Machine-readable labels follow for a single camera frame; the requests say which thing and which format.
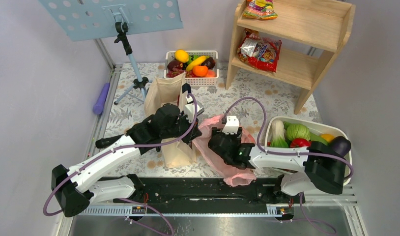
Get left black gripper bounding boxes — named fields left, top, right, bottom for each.
left=162, top=111, right=202, bottom=145

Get beige canvas tote bag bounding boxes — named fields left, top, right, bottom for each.
left=144, top=72, right=197, bottom=168

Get pink plastic grocery bag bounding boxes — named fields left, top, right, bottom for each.
left=193, top=115, right=257, bottom=187

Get orange fruit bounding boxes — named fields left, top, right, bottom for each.
left=192, top=65, right=209, bottom=77

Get single yellow banana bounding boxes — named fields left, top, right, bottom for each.
left=186, top=56, right=209, bottom=72

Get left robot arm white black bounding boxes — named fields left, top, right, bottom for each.
left=49, top=103, right=204, bottom=217

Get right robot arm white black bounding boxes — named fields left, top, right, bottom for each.
left=208, top=127, right=350, bottom=203

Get white perforated fruit basket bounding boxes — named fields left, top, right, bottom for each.
left=164, top=50, right=220, bottom=87

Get red grapes in basket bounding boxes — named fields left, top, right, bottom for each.
left=166, top=68, right=195, bottom=78

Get dark red plum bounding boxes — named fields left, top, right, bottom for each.
left=167, top=59, right=184, bottom=72

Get green cabbage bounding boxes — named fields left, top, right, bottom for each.
left=286, top=124, right=311, bottom=141

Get white vegetable bin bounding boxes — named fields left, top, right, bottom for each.
left=264, top=116, right=352, bottom=186

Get red snack bag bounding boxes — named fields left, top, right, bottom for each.
left=237, top=29, right=282, bottom=73

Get yellow orange pepper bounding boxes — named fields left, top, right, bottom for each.
left=320, top=133, right=335, bottom=143

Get purple eggplant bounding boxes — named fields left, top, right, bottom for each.
left=328, top=136, right=351, bottom=157

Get wooden two-tier shelf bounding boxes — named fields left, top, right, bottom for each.
left=226, top=0, right=356, bottom=115

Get colourful snack bag top shelf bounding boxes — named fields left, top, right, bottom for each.
left=243, top=0, right=278, bottom=20

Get light blue music stand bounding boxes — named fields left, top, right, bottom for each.
left=40, top=0, right=183, bottom=105

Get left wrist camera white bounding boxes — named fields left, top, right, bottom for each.
left=183, top=96, right=204, bottom=123

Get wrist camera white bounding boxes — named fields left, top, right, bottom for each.
left=183, top=96, right=204, bottom=123
left=222, top=116, right=239, bottom=135

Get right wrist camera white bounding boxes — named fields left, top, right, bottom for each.
left=222, top=116, right=239, bottom=135

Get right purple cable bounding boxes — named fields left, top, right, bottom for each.
left=223, top=96, right=354, bottom=234

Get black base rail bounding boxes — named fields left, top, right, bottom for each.
left=129, top=175, right=300, bottom=214

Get purple handle tool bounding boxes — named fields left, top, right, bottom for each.
left=92, top=83, right=110, bottom=115

